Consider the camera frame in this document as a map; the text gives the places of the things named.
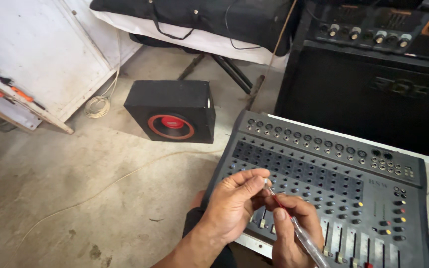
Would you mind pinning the person's right hand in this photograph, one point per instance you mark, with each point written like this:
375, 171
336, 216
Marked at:
296, 257

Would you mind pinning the person's left hand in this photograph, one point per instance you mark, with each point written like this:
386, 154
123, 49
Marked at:
229, 208

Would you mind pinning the large black amplifier cabinet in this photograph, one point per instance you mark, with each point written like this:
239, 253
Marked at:
367, 96

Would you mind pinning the black fabric bag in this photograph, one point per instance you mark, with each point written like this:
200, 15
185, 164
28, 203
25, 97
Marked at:
207, 18

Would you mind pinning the black speaker box red cone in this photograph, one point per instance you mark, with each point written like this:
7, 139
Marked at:
169, 104

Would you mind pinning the white table cloth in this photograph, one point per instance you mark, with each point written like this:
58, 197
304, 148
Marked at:
184, 41

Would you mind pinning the grey audio mixer console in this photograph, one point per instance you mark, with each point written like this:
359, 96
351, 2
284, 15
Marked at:
333, 167

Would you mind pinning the black folding stand legs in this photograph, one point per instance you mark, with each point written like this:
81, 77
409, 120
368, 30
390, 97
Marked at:
233, 72

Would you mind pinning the person's leg in black trousers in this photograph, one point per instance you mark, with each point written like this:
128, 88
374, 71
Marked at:
194, 223

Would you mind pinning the white metal panel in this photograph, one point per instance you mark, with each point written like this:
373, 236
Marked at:
43, 59

